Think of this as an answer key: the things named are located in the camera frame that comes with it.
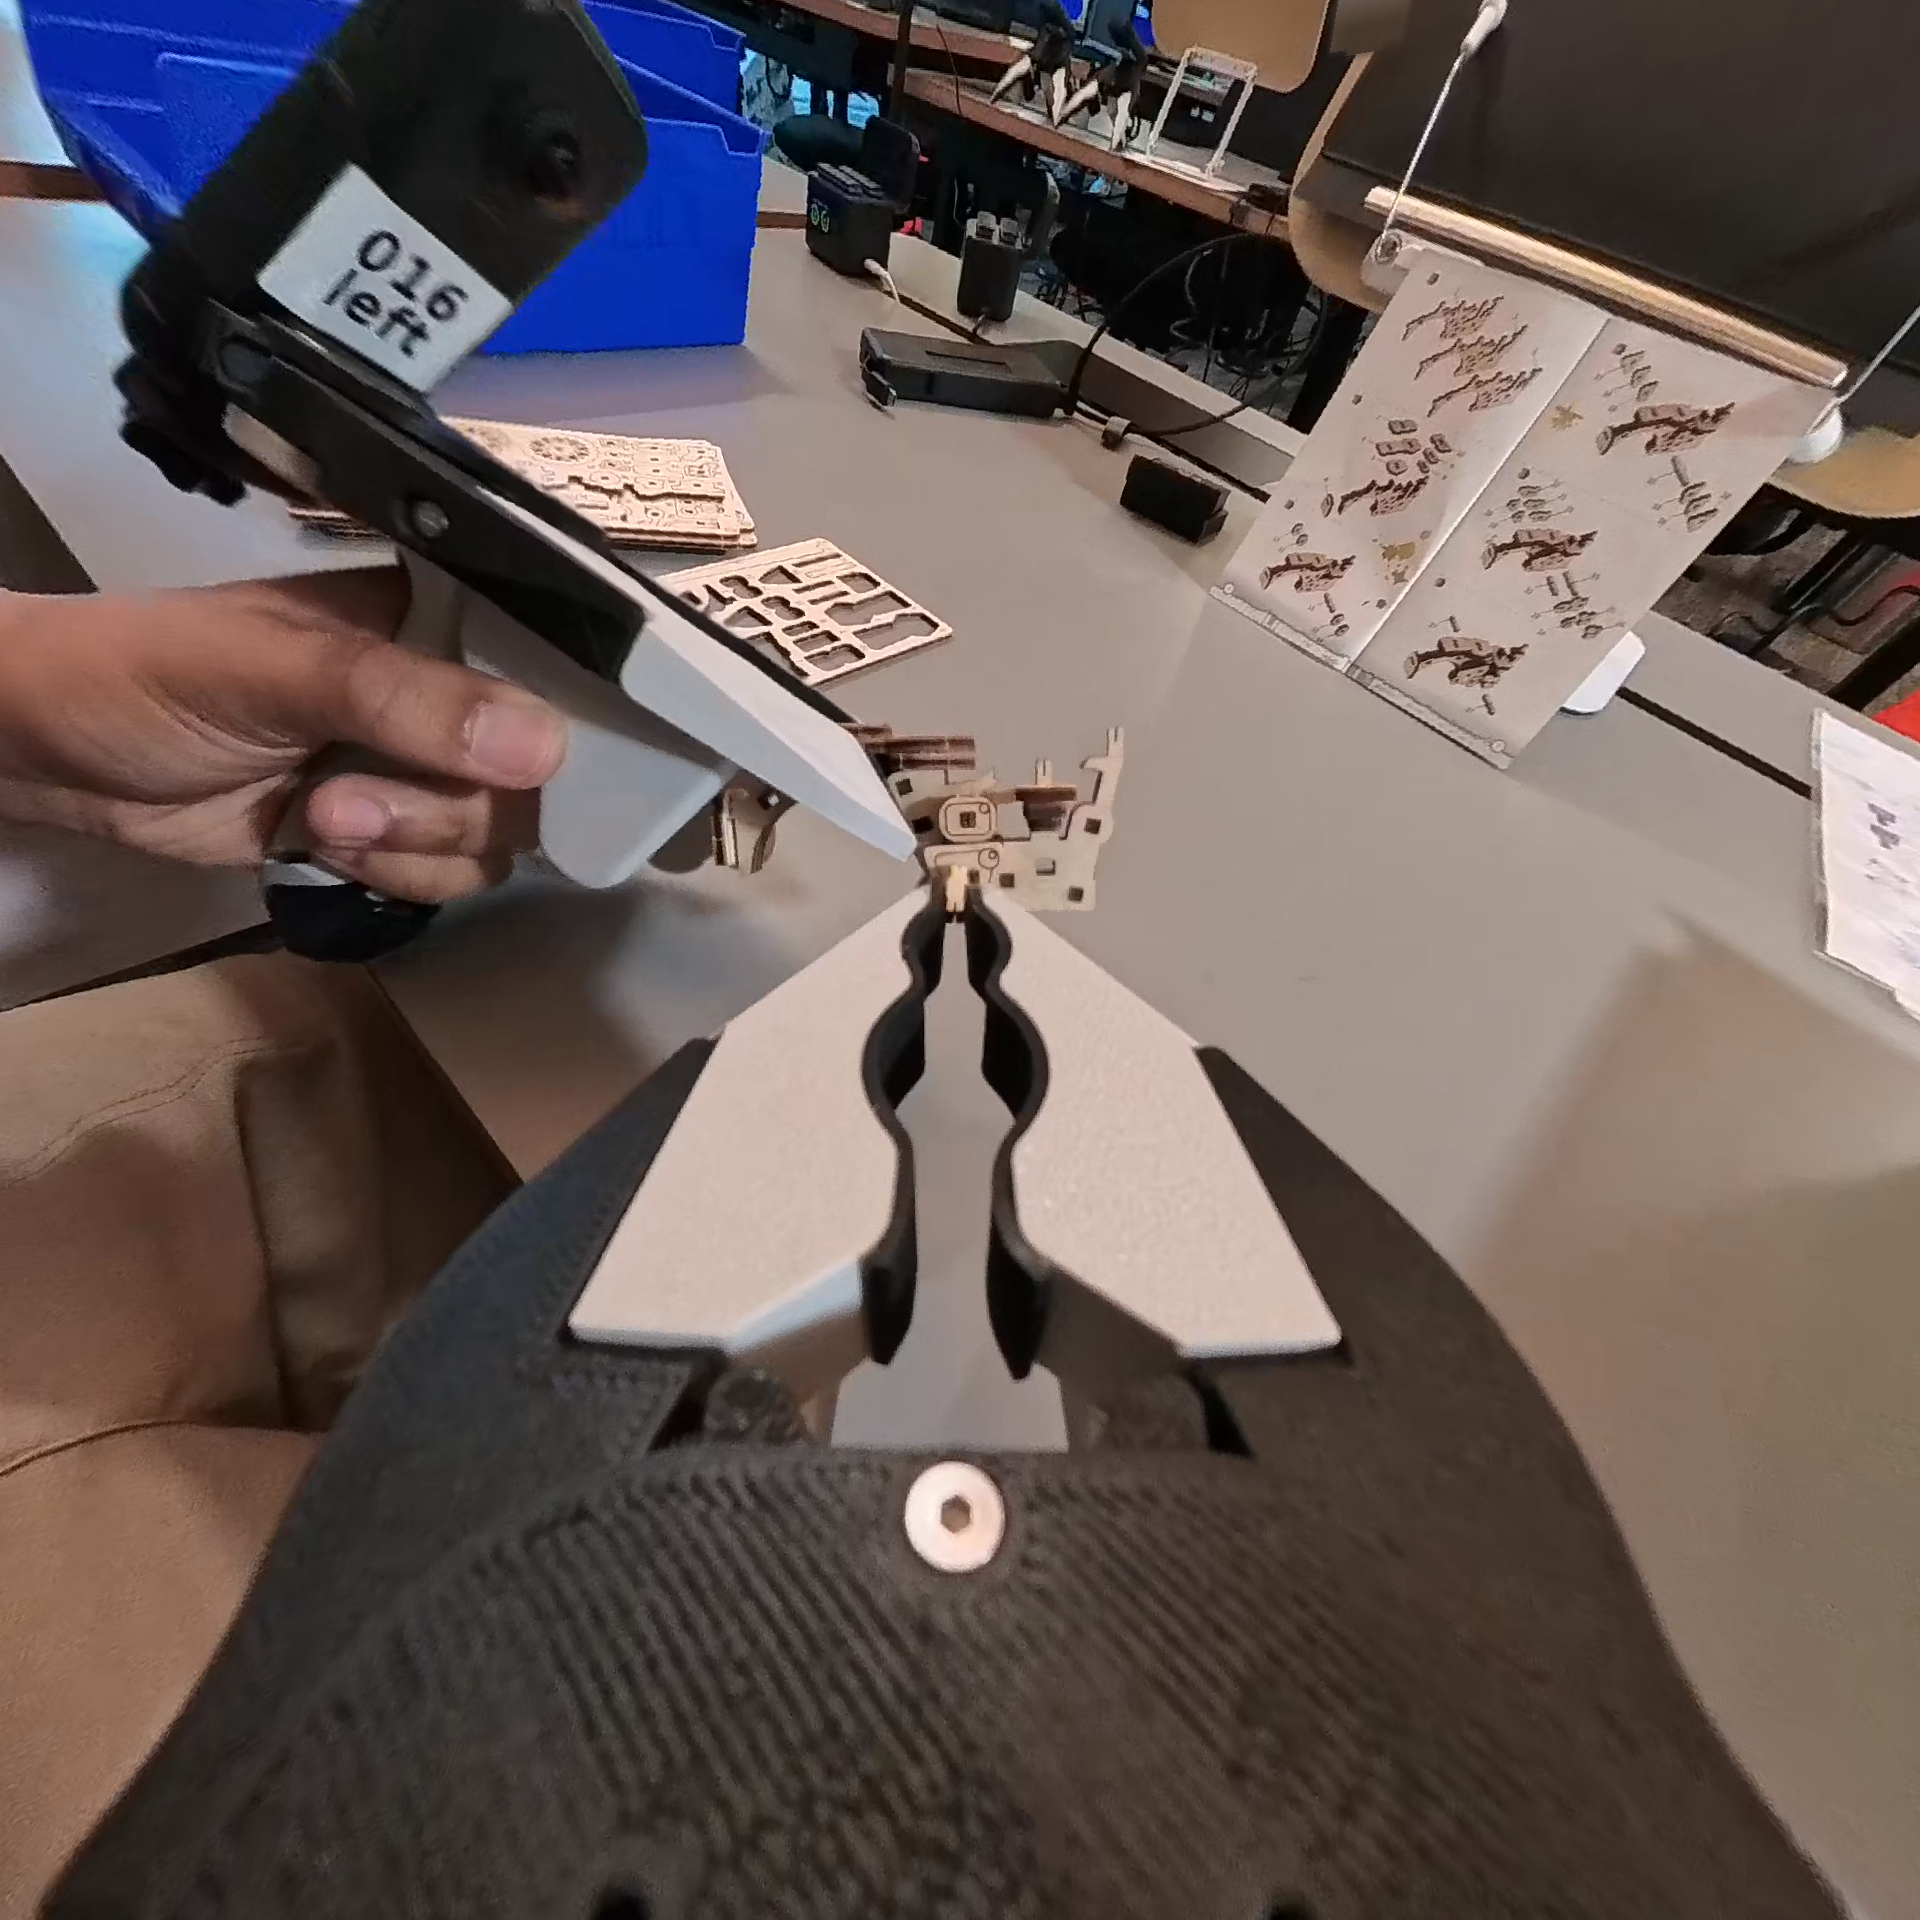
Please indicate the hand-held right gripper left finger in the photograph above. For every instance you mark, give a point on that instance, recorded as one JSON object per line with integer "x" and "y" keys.
{"x": 750, "y": 1202}

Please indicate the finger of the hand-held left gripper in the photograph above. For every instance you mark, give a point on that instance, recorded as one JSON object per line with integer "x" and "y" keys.
{"x": 720, "y": 721}

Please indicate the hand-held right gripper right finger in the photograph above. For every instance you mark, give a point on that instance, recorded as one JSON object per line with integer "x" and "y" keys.
{"x": 1170, "y": 1214}

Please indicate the small wooden puzzle piece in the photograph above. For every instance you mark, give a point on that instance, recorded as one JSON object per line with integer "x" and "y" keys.
{"x": 955, "y": 887}

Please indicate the wooden puzzle model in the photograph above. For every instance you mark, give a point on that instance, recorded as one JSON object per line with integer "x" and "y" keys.
{"x": 1049, "y": 857}

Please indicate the person's left hand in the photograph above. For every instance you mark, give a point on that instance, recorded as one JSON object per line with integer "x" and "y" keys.
{"x": 180, "y": 721}

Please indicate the punched-out wooden puzzle sheet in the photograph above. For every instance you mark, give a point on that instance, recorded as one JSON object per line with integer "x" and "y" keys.
{"x": 809, "y": 615}

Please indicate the stack of wooden puzzle sheets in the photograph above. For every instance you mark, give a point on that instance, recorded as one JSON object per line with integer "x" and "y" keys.
{"x": 630, "y": 481}

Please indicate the blue plastic bin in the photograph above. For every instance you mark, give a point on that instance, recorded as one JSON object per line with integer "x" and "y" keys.
{"x": 675, "y": 196}

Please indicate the black power adapter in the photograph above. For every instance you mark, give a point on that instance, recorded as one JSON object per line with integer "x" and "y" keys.
{"x": 961, "y": 369}

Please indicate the black charger device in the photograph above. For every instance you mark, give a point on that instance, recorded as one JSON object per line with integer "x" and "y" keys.
{"x": 849, "y": 219}

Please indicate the small black box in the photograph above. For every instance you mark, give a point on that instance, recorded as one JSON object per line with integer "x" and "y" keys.
{"x": 1170, "y": 494}

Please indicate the black battery charger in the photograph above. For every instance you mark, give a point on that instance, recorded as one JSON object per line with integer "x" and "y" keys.
{"x": 990, "y": 278}

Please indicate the person's leg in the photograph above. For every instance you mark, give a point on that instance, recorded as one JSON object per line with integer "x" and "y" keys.
{"x": 150, "y": 1277}

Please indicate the wooden workbench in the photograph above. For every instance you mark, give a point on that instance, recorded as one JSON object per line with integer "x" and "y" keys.
{"x": 1049, "y": 142}

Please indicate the printed paper sheet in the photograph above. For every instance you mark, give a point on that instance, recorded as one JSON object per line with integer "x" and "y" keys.
{"x": 1874, "y": 869}

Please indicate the clear acrylic stand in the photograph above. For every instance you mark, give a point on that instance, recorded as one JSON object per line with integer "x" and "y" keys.
{"x": 1200, "y": 100}

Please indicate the assembly instruction sheet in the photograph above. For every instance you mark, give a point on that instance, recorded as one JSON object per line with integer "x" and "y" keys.
{"x": 1500, "y": 494}

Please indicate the silver clip bar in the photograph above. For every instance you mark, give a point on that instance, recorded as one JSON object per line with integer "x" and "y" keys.
{"x": 1604, "y": 285}

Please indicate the black monitor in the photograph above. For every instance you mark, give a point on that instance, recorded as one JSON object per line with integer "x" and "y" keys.
{"x": 1651, "y": 149}

